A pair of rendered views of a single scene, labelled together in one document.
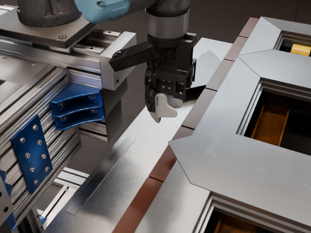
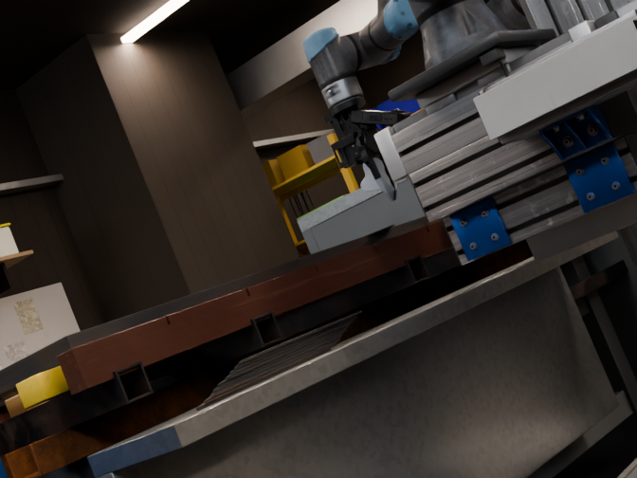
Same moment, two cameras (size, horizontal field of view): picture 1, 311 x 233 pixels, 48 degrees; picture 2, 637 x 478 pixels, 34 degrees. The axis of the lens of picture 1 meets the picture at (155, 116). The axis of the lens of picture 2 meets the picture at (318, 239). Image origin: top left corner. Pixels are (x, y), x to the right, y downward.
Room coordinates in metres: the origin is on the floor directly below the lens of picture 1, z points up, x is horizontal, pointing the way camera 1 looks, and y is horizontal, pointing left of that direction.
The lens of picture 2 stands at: (2.61, 0.39, 0.73)
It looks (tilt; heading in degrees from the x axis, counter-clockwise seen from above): 4 degrees up; 196
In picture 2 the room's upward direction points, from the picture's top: 23 degrees counter-clockwise
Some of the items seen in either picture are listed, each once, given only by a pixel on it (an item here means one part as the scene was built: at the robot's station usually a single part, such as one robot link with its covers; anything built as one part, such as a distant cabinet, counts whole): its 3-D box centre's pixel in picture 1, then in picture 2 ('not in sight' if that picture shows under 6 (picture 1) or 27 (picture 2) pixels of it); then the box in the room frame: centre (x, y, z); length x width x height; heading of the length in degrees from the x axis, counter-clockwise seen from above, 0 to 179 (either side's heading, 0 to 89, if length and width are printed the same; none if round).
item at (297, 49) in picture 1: (300, 52); not in sight; (1.07, -0.50, 0.79); 0.06 x 0.05 x 0.04; 65
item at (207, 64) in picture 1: (208, 72); (261, 366); (1.09, -0.20, 0.70); 0.39 x 0.12 x 0.04; 155
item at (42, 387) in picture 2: not in sight; (44, 387); (1.24, -0.47, 0.79); 0.06 x 0.05 x 0.04; 65
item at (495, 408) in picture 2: not in sight; (422, 432); (0.75, -0.09, 0.47); 1.30 x 0.04 x 0.35; 155
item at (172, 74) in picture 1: (169, 62); (355, 134); (0.57, -0.03, 1.04); 0.09 x 0.08 x 0.12; 69
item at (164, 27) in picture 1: (167, 20); (342, 95); (0.58, -0.02, 1.12); 0.08 x 0.08 x 0.05
